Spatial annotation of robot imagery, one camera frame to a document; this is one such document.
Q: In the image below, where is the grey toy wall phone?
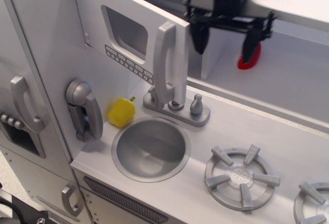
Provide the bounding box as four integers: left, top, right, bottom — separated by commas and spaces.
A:
65, 79, 103, 143

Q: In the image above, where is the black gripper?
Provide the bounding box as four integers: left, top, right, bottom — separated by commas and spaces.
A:
184, 0, 276, 63

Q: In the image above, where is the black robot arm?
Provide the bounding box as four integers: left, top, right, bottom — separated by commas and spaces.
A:
184, 0, 275, 69

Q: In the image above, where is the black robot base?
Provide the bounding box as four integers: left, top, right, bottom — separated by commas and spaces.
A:
1, 184, 53, 223

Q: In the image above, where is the round silver sink bowl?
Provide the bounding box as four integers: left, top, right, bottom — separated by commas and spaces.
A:
111, 117, 191, 183

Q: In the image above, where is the grey microwave door handle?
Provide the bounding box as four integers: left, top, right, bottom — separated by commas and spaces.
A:
153, 22, 175, 109

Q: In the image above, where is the grey oven vent panel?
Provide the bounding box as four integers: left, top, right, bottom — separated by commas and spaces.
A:
83, 177, 168, 223

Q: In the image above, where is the grey toy faucet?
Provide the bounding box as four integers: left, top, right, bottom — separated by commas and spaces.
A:
143, 87, 211, 127

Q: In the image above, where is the red white toy apple slice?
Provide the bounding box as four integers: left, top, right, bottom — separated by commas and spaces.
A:
234, 43, 262, 70

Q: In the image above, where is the white toy microwave door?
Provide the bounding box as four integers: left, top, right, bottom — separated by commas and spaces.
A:
69, 0, 192, 106

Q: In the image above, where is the grey fridge ice dispenser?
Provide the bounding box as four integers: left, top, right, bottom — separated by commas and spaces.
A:
1, 111, 46, 159

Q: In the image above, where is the grey fridge door handle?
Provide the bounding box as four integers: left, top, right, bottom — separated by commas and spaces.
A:
10, 75, 45, 134

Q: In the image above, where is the yellow toy bell pepper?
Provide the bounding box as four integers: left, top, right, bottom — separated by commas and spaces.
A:
107, 97, 136, 127

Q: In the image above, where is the grey lower fridge handle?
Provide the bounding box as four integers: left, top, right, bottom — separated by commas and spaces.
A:
61, 183, 83, 217

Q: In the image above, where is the grey toy stove burner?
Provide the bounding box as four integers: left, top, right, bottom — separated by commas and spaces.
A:
205, 144, 281, 212

